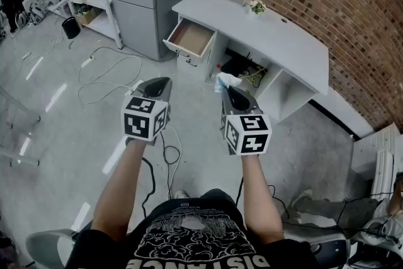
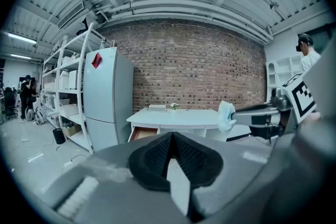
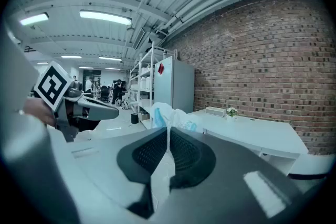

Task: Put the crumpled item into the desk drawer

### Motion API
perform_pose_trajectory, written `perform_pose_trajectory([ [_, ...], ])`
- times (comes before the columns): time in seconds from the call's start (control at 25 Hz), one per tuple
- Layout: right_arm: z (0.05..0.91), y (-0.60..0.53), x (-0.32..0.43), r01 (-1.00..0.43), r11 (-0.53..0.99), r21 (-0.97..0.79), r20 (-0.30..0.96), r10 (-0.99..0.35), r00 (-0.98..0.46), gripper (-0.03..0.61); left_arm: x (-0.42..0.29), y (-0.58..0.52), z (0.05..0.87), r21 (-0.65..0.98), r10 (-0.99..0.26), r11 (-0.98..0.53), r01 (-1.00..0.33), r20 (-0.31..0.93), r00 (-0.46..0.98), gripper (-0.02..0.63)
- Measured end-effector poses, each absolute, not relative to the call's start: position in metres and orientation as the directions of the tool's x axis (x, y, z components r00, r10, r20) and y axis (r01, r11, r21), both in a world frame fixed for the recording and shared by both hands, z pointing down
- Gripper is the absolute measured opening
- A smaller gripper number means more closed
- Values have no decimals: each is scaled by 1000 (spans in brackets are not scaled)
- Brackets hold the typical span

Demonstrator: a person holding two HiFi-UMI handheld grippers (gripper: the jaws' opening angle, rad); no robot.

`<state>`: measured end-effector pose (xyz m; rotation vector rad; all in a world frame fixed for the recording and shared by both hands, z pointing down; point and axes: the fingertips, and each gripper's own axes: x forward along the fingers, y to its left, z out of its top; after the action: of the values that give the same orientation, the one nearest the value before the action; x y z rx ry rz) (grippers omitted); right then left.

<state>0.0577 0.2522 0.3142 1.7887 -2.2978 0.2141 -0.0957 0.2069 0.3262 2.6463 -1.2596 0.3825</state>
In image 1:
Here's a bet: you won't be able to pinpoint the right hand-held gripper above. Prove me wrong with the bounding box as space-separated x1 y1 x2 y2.
220 86 273 157

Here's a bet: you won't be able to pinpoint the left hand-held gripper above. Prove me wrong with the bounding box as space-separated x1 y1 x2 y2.
121 77 173 147

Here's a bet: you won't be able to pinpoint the clear plastic bag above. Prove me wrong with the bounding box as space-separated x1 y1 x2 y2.
215 72 243 94

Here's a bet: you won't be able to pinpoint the white wooden drawer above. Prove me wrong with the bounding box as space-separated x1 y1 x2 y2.
162 18 218 59

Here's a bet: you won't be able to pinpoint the person's right forearm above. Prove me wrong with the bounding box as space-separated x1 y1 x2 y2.
241 154 286 245

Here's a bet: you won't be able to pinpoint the person's left forearm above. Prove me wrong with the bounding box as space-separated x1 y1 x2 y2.
90 138 147 243

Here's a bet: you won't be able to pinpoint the large white power strip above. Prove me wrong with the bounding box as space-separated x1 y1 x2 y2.
125 80 144 96

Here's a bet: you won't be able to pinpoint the black trousers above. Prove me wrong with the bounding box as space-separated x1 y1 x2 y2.
200 188 236 204

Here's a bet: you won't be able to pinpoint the black router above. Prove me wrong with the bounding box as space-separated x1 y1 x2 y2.
220 52 268 80

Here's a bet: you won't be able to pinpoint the white curved desk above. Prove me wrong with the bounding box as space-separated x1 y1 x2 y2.
171 0 330 122

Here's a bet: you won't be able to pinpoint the black waste bin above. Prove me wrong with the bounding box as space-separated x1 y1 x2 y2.
62 16 81 40

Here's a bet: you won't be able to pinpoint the cardboard box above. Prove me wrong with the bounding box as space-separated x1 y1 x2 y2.
74 8 102 26

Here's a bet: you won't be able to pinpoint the black printed t-shirt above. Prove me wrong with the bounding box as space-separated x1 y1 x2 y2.
64 197 319 269

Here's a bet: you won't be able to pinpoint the white door panel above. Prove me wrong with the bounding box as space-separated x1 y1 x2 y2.
350 122 403 199

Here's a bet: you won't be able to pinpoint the small potted flower plant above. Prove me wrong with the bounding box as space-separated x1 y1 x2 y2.
248 0 267 17

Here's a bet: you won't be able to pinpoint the grey plastic chair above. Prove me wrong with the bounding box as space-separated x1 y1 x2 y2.
25 228 79 269

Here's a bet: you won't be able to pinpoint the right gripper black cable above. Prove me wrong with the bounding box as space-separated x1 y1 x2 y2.
236 178 245 209

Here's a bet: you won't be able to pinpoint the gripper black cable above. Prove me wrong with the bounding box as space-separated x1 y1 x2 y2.
236 178 245 209
140 156 157 219

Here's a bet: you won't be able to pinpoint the white floor cable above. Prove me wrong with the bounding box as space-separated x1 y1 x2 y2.
77 46 144 105

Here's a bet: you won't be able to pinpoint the yellow cables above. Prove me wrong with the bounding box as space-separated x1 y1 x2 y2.
239 67 268 86

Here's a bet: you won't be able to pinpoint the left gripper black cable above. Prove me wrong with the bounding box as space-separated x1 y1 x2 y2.
140 156 157 219

